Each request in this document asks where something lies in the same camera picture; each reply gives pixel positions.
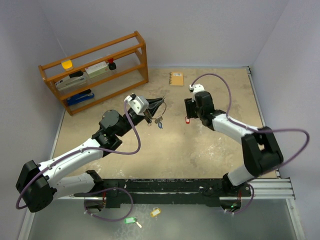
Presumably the blue stapler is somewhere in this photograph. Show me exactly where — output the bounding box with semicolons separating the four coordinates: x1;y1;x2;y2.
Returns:
66;89;95;106

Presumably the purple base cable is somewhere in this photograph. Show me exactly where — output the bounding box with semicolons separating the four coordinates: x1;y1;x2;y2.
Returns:
83;187;135;222
223;183;255;216

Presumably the yellow key tag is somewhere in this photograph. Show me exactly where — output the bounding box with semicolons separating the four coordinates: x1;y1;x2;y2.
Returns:
150;207;162;218

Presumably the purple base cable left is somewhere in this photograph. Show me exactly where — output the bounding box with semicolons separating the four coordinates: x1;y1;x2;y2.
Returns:
83;187;135;222

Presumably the black base frame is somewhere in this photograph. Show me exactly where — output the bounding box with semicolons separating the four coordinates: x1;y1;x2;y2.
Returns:
86;170;252;209

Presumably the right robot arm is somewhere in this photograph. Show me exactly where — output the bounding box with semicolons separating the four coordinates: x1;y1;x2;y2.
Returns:
184;91;284;196

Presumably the yellow lidded container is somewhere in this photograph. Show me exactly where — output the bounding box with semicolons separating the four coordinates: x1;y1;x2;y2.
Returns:
61;59;74;72

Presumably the white stapler on shelf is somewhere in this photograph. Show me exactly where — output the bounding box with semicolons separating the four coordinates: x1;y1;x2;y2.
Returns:
55;70;89;91

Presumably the red key tag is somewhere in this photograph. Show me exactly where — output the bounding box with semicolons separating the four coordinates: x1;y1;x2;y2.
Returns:
185;116;190;124

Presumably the large metal keyring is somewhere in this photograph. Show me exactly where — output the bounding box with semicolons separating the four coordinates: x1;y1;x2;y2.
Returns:
153;101;167;122

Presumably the wooden shelf rack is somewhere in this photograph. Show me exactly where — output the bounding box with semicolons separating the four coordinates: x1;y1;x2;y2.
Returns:
38;31;149;116

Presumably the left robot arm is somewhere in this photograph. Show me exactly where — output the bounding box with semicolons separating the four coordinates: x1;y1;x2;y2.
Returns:
15;94;165;213

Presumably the white box on shelf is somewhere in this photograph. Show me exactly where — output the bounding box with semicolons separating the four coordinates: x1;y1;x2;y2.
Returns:
85;61;108;78

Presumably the bunch of metal keys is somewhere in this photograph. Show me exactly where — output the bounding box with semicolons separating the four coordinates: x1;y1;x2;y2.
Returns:
146;116;163;127

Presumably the green key tag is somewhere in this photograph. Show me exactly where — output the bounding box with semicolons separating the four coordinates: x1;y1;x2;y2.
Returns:
124;217;142;228

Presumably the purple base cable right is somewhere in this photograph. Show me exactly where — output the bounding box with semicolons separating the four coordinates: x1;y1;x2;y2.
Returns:
223;183;255;216

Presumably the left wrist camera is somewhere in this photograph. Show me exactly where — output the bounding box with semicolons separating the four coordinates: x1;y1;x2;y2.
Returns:
124;93;149;116

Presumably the brown spiral notebook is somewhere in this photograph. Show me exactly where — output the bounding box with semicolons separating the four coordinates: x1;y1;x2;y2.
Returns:
169;72;184;87

